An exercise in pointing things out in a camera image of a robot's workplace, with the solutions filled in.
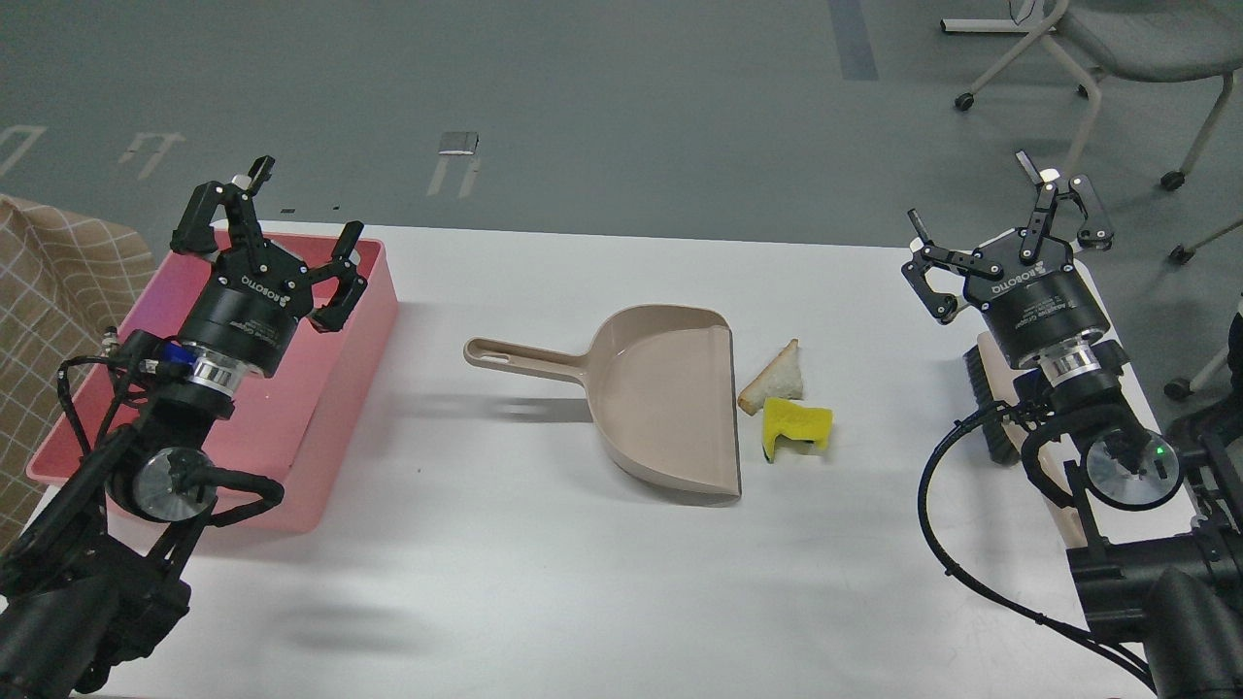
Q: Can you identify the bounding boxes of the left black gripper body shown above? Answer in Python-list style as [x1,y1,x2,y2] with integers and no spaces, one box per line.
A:
[181,243,314,378]

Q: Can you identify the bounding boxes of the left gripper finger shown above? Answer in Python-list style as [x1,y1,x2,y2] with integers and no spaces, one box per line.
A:
[170,155,276,262]
[308,221,368,333]

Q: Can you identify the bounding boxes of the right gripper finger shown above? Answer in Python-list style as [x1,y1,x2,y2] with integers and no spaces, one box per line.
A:
[900,209,1006,323]
[1014,150,1115,267]

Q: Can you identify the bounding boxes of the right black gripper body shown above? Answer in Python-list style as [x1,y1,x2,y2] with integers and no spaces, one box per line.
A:
[963,230,1111,369]

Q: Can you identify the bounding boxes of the beige hand brush black bristles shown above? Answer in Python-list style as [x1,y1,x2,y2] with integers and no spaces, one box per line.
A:
[961,331,1091,550]

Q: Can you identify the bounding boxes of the bread slice piece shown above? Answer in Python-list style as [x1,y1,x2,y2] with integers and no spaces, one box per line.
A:
[737,338,805,415]

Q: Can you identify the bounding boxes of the yellow sponge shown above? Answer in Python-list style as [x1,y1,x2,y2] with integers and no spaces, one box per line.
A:
[762,397,835,463]

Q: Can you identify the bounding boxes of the beige plastic dustpan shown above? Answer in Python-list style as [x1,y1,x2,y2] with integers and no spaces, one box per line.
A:
[462,303,743,501]

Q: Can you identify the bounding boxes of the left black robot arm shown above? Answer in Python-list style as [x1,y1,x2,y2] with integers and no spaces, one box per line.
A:
[1,155,368,698]

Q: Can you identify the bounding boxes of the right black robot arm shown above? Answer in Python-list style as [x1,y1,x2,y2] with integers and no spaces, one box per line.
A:
[902,152,1242,698]

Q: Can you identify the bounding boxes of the beige checkered cloth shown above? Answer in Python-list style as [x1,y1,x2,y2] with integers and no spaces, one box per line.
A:
[1,194,155,545]

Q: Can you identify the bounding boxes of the metal floor plate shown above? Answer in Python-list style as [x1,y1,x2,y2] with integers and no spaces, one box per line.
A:
[438,131,480,155]

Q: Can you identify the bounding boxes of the grey office chair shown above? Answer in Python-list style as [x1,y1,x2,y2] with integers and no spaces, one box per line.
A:
[953,1,1242,192]

